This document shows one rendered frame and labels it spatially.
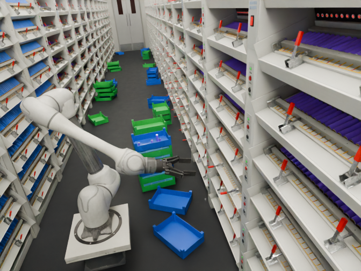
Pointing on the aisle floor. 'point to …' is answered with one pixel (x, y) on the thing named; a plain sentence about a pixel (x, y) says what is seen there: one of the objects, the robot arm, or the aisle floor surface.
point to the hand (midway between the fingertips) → (190, 166)
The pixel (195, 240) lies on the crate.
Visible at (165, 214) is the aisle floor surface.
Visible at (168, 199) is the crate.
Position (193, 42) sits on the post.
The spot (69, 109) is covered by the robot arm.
